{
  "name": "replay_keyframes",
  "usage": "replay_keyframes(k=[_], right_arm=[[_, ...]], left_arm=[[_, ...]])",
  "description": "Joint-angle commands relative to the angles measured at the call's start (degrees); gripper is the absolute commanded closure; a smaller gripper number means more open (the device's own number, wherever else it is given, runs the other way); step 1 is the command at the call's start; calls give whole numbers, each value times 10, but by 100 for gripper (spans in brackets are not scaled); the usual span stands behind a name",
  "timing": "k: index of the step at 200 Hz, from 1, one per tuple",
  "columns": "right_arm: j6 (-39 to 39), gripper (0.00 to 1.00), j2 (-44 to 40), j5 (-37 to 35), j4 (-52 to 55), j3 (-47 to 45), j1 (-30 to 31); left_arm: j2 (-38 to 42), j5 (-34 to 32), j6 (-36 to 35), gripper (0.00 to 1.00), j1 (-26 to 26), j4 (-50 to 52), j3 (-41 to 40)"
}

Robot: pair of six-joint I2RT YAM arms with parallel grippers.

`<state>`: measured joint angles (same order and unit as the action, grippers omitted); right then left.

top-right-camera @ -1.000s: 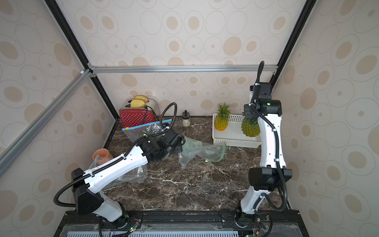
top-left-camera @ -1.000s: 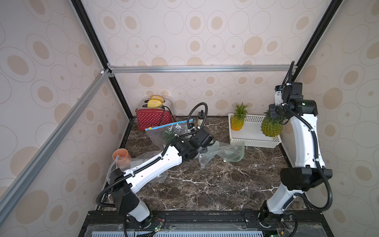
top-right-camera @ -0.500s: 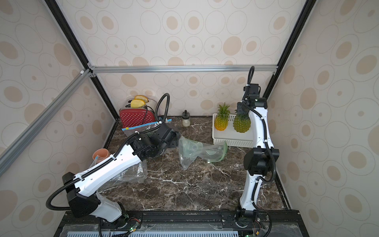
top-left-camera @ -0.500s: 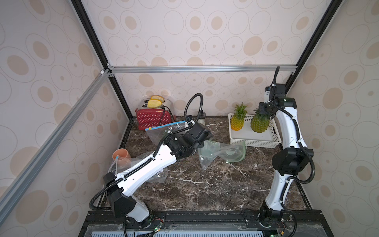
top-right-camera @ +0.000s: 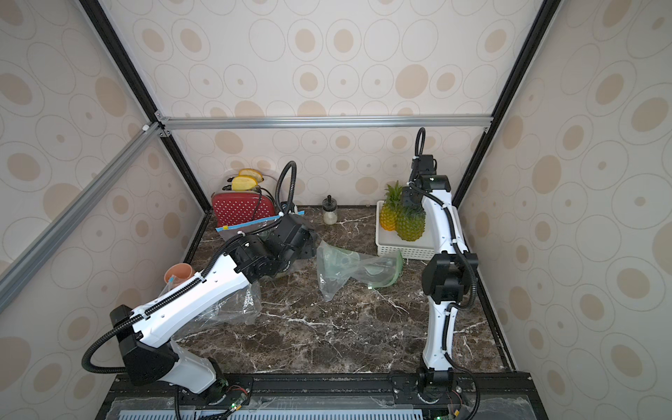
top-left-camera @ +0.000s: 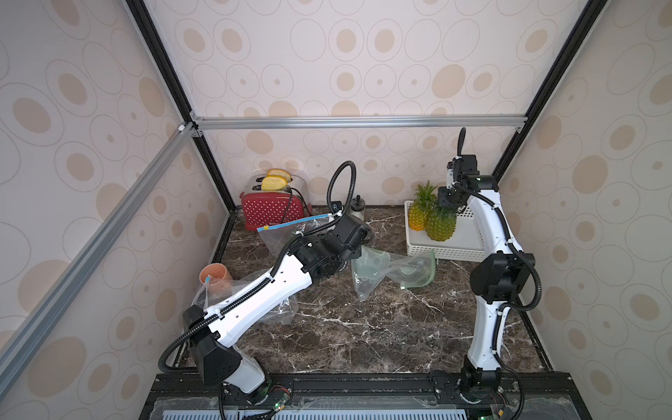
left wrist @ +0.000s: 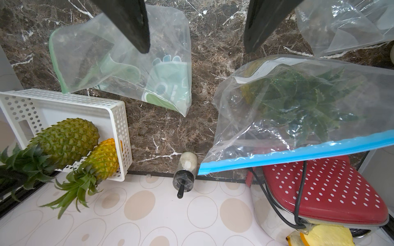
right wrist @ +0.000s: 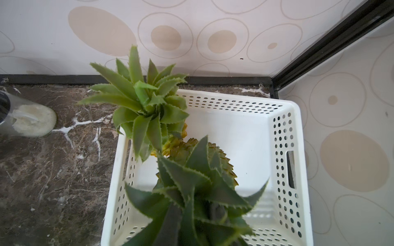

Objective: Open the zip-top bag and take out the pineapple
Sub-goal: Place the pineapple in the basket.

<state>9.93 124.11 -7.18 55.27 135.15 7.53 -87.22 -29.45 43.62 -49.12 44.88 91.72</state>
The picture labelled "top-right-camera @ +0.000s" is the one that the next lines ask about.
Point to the clear zip-top bag blue slider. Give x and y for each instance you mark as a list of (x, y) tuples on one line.
[(242, 307)]

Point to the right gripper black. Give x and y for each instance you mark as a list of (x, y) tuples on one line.
[(412, 194)]

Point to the right black frame post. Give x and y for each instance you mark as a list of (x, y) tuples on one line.
[(545, 15)]

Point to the red toaster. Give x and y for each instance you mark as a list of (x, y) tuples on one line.
[(234, 208)]

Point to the green-zip bag with pineapple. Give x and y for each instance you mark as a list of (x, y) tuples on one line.
[(336, 266)]

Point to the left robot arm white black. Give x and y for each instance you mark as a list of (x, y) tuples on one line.
[(149, 352)]

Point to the horizontal aluminium frame bar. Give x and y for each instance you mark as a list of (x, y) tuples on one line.
[(341, 122)]

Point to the blue-zip bag with pineapple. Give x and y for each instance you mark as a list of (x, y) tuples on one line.
[(227, 232)]

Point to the black frame post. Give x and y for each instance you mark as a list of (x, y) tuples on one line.
[(545, 15), (101, 23)]

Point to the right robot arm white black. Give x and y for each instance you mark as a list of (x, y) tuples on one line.
[(449, 280)]

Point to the yellow pineapple green crown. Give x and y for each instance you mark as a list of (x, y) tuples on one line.
[(410, 223), (391, 208)]

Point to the small bottle black cap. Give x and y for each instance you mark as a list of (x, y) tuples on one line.
[(329, 207)]

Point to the front yellow toast slice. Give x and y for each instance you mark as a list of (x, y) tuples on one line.
[(243, 183)]

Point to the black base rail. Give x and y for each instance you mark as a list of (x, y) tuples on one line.
[(334, 396)]

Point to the white perforated plastic basket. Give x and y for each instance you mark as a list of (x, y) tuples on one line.
[(409, 247)]

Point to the orange plastic cup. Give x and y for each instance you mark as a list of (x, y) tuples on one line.
[(178, 274)]

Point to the yellow toast slice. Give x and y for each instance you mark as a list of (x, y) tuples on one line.
[(252, 173), (243, 183)]

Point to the left diagonal aluminium frame bar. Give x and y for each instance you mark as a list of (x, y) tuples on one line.
[(30, 262)]

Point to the rear yellow toast slice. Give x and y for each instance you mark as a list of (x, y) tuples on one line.
[(252, 173)]

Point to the left black frame post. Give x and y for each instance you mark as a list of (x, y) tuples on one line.
[(101, 23)]

